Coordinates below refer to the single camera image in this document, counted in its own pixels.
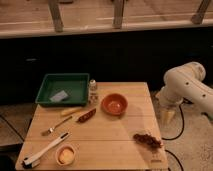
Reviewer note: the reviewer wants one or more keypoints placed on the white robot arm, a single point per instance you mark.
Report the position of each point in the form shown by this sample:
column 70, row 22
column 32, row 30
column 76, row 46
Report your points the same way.
column 185, row 82

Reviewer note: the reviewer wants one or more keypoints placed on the small white bottle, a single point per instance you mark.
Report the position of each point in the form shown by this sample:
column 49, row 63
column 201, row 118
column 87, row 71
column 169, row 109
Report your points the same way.
column 93, row 85

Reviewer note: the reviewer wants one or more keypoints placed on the green plastic tray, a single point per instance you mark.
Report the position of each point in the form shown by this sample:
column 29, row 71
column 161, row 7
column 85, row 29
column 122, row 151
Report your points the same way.
column 74, row 84

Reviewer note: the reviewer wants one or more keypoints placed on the grey sponge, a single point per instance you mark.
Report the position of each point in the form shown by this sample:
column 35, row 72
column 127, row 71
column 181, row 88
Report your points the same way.
column 59, row 96

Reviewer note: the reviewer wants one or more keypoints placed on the small cup with yellow content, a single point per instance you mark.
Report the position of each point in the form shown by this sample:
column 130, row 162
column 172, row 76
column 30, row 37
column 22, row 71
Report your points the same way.
column 65, row 155

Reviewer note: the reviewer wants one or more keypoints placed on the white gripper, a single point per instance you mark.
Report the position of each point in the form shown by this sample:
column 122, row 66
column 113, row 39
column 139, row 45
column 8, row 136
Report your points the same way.
column 168, row 99

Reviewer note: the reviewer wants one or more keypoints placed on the metal fork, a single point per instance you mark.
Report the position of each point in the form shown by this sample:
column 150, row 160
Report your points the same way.
column 52, row 129

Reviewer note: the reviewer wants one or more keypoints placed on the red bowl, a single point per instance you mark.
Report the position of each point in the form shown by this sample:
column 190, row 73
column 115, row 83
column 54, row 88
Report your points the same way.
column 114, row 104

